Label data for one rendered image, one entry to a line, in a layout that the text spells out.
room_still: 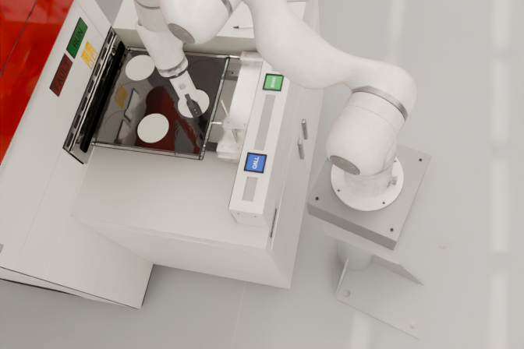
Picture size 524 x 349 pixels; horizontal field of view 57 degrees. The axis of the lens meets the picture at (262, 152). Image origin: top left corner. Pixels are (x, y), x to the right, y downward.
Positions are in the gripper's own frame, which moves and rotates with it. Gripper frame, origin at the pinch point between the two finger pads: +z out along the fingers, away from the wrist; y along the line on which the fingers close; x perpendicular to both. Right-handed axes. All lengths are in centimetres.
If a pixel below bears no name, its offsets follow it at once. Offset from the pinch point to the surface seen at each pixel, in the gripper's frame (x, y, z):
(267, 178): -10.8, -28.9, 9.3
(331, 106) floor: -59, 62, 78
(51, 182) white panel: 46.1, -3.8, 0.0
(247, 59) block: -21.3, 12.5, -0.3
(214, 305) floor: 32, 0, 101
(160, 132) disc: 12.8, 2.5, 4.2
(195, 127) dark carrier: 2.4, -0.8, 5.5
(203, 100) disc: -3.2, 6.5, 2.7
